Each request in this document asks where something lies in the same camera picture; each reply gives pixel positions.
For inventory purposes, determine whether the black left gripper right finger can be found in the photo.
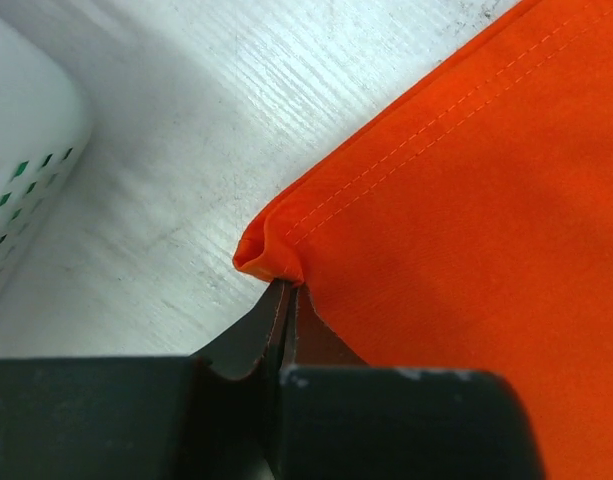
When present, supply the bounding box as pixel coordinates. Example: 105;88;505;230
278;289;544;479

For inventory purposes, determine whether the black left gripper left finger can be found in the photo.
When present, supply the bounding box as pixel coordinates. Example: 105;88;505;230
0;280;291;479

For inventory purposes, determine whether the orange t-shirt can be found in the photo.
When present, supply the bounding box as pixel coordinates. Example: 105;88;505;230
233;1;613;479

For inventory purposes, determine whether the green t-shirt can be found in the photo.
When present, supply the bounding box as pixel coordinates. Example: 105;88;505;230
0;146;81;248

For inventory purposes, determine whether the white perforated plastic basket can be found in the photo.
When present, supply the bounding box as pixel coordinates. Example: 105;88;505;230
0;18;92;294

